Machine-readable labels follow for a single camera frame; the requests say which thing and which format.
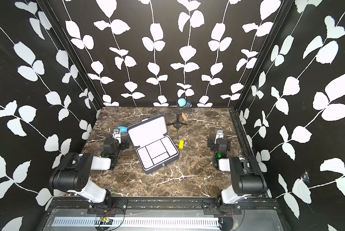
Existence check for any blue cylindrical tool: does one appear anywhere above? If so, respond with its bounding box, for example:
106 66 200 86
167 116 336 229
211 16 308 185
118 126 127 133

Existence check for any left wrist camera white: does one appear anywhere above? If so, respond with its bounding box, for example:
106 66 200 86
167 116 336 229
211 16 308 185
112 128 121 143

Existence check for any yellow block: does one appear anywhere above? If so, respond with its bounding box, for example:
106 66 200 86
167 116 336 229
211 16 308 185
178 140 184 150

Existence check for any white perforated cable duct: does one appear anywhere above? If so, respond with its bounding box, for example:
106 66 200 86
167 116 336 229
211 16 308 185
50 217 220 229

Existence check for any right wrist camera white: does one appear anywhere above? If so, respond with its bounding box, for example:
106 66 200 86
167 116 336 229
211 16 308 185
214 130 223 143

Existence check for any small green circuit board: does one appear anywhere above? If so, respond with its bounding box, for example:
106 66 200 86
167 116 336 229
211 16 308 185
99 218 113 226

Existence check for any small wooden block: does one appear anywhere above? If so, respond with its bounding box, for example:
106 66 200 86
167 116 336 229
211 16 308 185
182 113 187 121

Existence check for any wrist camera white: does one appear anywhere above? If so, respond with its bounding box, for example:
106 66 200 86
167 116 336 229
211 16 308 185
214 130 223 143
112 128 121 143

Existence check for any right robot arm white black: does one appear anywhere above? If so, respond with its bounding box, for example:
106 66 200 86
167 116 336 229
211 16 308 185
207 138 268 205

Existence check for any navy jewelry box white lining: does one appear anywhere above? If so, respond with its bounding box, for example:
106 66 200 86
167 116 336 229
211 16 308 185
127 114 179 174

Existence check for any blue microphone on tripod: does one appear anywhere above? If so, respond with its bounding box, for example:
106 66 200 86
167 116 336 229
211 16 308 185
167 96 192 139

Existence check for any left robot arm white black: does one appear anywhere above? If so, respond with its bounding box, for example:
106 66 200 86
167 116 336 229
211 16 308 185
49 137 129 209

